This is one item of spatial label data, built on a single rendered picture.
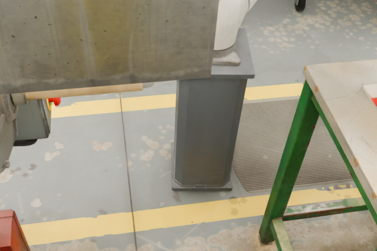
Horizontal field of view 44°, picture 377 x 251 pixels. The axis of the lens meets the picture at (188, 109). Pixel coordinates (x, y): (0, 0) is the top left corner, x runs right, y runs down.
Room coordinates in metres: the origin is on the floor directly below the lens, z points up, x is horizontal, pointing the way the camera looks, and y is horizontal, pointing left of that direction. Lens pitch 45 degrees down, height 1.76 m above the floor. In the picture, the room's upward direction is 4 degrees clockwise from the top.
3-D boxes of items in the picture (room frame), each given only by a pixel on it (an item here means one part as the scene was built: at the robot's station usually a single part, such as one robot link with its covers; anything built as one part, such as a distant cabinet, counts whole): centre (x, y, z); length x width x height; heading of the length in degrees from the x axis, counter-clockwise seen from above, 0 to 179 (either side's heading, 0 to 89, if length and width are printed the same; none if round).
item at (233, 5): (1.37, -0.08, 0.87); 0.18 x 0.16 x 0.22; 156
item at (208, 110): (1.36, -0.08, 0.35); 0.28 x 0.28 x 0.70; 5
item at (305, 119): (1.00, -0.36, 0.45); 0.05 x 0.05 x 0.90; 13
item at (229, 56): (1.36, -0.06, 0.73); 0.22 x 0.18 x 0.06; 95
